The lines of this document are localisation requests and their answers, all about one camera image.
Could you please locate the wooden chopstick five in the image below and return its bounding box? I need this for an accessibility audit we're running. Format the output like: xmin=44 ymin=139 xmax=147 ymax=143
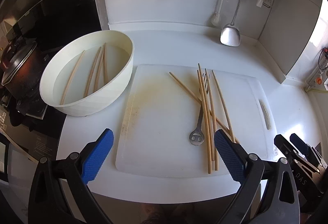
xmin=198 ymin=63 xmax=219 ymax=171

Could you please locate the steel spatula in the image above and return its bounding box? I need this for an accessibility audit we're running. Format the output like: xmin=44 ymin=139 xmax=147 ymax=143
xmin=220 ymin=0 xmax=242 ymax=47

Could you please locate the wooden chopstick seven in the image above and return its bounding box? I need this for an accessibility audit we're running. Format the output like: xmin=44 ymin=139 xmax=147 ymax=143
xmin=212 ymin=70 xmax=236 ymax=143

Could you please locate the steel fork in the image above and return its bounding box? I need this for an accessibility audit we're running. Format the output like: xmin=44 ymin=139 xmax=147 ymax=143
xmin=188 ymin=72 xmax=211 ymax=146

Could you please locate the wooden chopstick eight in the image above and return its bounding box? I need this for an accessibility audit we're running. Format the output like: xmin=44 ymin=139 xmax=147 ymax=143
xmin=103 ymin=43 xmax=108 ymax=85

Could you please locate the wooden chopstick one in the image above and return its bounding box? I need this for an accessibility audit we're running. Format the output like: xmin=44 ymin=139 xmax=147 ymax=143
xmin=93 ymin=45 xmax=105 ymax=92

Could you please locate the wooden chopstick in bowl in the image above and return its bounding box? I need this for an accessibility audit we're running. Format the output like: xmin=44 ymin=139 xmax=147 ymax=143
xmin=60 ymin=50 xmax=85 ymax=105

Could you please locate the black stove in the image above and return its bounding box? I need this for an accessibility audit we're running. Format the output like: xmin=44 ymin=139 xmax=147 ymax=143
xmin=0 ymin=0 xmax=104 ymax=133

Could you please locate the wooden chopstick six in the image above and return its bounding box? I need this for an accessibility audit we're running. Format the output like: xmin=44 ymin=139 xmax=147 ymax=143
xmin=205 ymin=69 xmax=217 ymax=136

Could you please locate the wooden chopstick three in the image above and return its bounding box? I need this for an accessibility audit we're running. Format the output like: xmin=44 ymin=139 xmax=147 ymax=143
xmin=197 ymin=69 xmax=212 ymax=174

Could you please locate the white plastic cutting board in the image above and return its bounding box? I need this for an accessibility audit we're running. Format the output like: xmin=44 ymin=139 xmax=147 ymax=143
xmin=116 ymin=64 xmax=276 ymax=178

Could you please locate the white oval bowl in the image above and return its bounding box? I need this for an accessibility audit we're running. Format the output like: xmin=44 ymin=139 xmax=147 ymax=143
xmin=40 ymin=30 xmax=134 ymax=117

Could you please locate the wooden chopstick two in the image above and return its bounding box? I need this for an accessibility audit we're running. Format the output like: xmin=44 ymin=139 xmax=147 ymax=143
xmin=169 ymin=72 xmax=232 ymax=138

